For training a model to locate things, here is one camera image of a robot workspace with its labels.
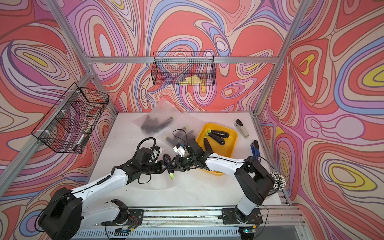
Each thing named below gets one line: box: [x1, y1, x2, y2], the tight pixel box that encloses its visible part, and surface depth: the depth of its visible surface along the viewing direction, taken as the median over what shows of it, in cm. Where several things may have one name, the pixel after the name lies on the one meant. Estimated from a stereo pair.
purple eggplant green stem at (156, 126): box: [150, 115, 175, 132], surface depth 113 cm
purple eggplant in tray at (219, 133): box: [206, 130, 230, 138], surface depth 104 cm
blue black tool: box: [250, 140, 261, 157], surface depth 97 cm
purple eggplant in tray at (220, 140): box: [205, 132, 226, 146], surface depth 103 cm
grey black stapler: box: [234, 119, 249, 139], surface depth 109 cm
